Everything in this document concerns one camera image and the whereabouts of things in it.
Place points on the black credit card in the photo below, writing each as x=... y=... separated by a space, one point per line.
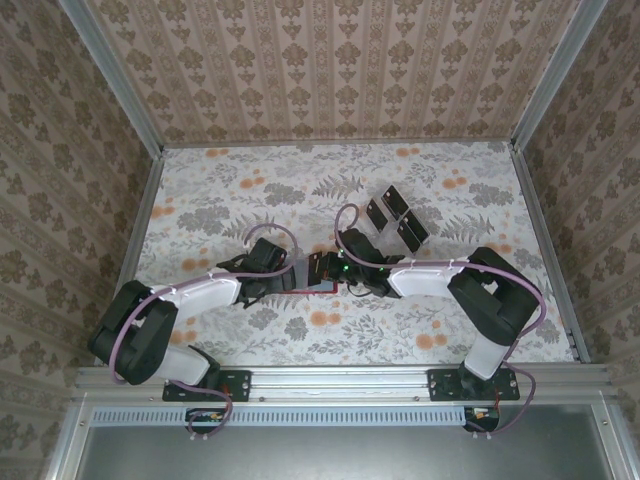
x=393 y=198
x=409 y=240
x=417 y=225
x=316 y=267
x=376 y=214

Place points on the red leather card holder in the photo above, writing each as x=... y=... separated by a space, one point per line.
x=314 y=289

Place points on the clear acrylic card stand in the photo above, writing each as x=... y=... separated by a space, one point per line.
x=395 y=225

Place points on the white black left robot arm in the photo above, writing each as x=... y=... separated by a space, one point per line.
x=200 y=297

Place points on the floral table cover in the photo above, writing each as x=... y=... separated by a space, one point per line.
x=225 y=170

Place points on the grey metal panel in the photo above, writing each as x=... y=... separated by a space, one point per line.
x=325 y=455

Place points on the aluminium extrusion rail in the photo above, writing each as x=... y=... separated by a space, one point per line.
x=340 y=382

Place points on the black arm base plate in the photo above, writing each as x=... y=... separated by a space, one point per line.
x=237 y=385
x=442 y=385

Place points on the aluminium side rail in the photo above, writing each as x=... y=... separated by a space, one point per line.
x=550 y=250
x=141 y=225

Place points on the aluminium corner post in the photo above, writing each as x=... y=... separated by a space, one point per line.
x=555 y=75
x=114 y=75

